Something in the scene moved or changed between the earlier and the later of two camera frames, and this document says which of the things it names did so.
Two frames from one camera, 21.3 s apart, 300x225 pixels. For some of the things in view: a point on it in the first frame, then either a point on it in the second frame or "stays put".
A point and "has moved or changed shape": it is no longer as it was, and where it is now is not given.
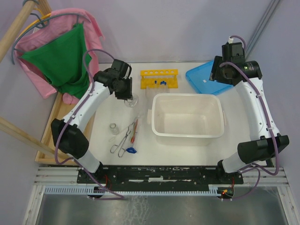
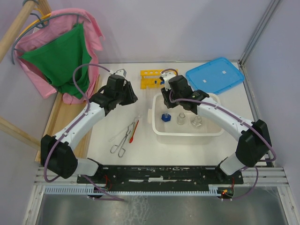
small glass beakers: x=131 y=103 has moved or changed shape
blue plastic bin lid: x=199 y=77 stays put
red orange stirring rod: x=132 y=138 stays put
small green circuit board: x=228 y=190 stays put
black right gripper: x=215 y=74 → x=165 y=94
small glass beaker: x=115 y=130 → x=181 y=118
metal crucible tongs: x=122 y=141 stays put
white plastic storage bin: x=186 y=119 stays put
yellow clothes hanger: x=42 y=17 stays put
